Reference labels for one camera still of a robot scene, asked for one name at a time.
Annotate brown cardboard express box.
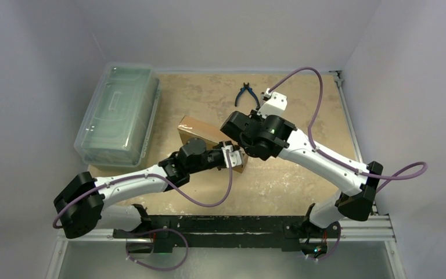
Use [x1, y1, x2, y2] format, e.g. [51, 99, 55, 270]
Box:
[170, 116, 237, 174]

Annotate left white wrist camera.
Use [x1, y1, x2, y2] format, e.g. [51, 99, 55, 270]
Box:
[221, 141, 247, 172]

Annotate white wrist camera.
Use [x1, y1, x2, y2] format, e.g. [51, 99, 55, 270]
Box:
[257, 88, 287, 119]
[221, 141, 247, 172]

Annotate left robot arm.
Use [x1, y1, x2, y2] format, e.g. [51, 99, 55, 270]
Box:
[52, 138, 242, 239]

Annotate blue handled pliers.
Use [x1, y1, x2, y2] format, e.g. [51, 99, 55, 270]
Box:
[234, 81, 261, 108]

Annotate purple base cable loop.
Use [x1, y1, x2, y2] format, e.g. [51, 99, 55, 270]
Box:
[125, 228, 189, 272]

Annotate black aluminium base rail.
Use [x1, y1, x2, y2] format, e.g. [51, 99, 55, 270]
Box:
[57, 214, 395, 255]

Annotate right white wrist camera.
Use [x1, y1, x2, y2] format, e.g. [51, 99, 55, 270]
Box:
[257, 88, 287, 119]

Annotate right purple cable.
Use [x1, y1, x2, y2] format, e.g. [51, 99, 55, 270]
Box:
[269, 67, 429, 194]

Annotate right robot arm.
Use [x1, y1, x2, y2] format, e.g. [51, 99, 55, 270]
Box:
[220, 111, 383, 237]

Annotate clear plastic storage bin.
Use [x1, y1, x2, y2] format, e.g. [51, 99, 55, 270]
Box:
[74, 62, 160, 169]

